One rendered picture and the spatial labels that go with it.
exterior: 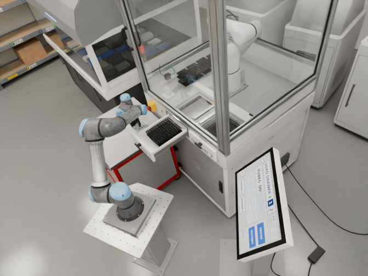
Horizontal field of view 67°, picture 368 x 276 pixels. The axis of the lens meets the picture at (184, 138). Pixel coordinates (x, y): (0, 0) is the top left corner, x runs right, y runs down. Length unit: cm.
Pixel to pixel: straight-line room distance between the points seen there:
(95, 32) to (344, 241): 262
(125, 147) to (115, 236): 75
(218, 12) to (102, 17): 139
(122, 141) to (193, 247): 109
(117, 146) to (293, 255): 167
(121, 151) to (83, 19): 105
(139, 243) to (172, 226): 89
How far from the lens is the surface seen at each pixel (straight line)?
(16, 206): 351
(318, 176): 299
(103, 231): 193
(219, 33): 127
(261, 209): 144
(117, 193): 173
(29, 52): 554
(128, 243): 183
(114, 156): 225
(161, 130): 211
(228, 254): 248
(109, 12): 248
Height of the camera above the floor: 237
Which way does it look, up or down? 47 degrees down
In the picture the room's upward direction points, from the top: 12 degrees counter-clockwise
